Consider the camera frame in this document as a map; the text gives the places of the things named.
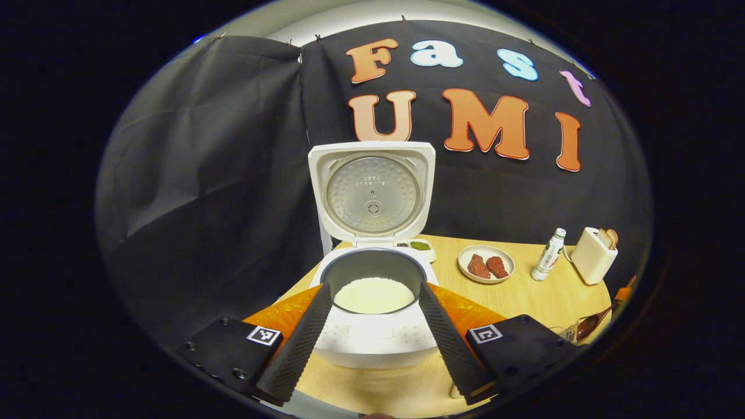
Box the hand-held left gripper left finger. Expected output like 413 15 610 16
175 282 332 407

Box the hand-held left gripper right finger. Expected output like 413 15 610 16
418 281 580 406

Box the brown wooden spoon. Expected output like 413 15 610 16
575 303 619 343

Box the metal wire chopstick holder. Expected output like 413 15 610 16
559 317 588 345

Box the pile of white rice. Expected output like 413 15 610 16
334 277 416 315

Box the white rice cooker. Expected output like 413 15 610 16
307 140 440 369

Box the white toaster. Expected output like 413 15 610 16
570 226 619 286

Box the white round plate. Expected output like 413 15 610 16
457 244 516 284

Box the white bottle green cap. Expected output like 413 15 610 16
531 228 567 282

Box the white divided sauce dish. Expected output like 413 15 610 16
396 239 437 262

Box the row of small cloth clips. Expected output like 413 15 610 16
218 15 591 79

